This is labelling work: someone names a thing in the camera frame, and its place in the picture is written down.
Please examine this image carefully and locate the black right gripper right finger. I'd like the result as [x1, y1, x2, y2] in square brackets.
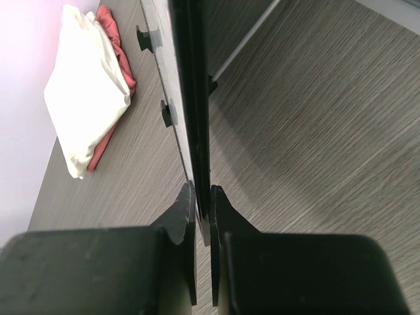
[209, 185, 261, 307]

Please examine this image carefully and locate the folded white t shirt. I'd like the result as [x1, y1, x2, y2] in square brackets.
[44, 5, 130, 179]

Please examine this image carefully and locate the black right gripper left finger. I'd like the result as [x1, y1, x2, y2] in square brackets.
[150, 182, 197, 305]

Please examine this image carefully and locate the folded red t shirt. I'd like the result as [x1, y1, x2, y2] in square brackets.
[87, 5, 137, 172]

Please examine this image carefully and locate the white dry-erase board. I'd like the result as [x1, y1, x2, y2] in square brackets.
[137, 1, 211, 245]

